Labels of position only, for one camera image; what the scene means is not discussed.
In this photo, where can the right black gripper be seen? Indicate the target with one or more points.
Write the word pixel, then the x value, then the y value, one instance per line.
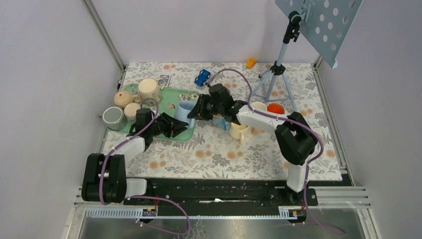
pixel 198 111

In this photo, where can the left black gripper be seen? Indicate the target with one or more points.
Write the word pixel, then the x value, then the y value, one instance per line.
pixel 172 125

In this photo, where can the light blue upside-down mug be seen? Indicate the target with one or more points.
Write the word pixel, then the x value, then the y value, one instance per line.
pixel 182 110

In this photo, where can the blue mug yellow inside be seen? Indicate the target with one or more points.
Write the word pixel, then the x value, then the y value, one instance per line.
pixel 220 122

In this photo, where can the cream upside-down mug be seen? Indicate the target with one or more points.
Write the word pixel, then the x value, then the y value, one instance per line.
pixel 239 132

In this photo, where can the orange mug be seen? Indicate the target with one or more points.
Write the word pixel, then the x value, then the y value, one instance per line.
pixel 276 108

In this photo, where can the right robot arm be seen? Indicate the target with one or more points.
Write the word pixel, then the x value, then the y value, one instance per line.
pixel 294 136

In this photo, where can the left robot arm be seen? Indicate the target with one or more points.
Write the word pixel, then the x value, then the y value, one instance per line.
pixel 105 174

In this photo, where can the green plastic tray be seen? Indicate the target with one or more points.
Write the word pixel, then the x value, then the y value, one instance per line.
pixel 171 98

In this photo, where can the blue toy car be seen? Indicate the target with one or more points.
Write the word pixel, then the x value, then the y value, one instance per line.
pixel 202 78

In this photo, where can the small beige cup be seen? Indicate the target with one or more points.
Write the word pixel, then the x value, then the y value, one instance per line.
pixel 130 111

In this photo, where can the tall beige cup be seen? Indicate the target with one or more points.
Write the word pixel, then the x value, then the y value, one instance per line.
pixel 150 88

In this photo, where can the beige teapot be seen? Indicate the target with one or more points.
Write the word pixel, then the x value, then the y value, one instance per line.
pixel 123 98

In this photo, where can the grey metal cup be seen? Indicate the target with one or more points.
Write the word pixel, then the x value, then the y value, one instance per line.
pixel 114 118

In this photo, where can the orange toy block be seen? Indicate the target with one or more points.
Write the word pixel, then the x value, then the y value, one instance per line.
pixel 251 62

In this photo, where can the floral table cloth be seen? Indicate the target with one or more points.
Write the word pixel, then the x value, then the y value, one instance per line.
pixel 212 152

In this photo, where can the light blue tripod stand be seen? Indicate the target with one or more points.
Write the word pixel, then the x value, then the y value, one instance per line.
pixel 277 69

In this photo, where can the perforated grey panel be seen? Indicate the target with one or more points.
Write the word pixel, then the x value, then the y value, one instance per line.
pixel 324 24

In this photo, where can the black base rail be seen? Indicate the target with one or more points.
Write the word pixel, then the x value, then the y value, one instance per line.
pixel 229 197

